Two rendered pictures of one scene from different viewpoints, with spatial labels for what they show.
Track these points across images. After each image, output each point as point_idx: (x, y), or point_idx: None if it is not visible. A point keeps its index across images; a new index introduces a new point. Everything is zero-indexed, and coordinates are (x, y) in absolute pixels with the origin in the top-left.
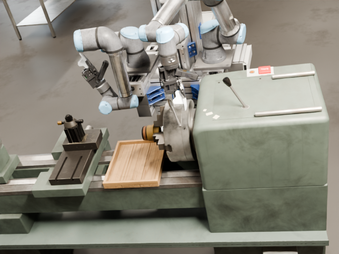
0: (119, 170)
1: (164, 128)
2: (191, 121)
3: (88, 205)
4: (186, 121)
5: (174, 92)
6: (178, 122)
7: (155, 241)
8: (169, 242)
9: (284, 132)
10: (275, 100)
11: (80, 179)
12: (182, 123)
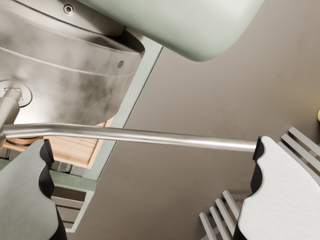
0: (63, 143)
1: (92, 123)
2: (77, 18)
3: None
4: (100, 53)
5: (49, 195)
6: (234, 150)
7: (135, 88)
8: (144, 75)
9: None
10: None
11: (84, 197)
12: (103, 68)
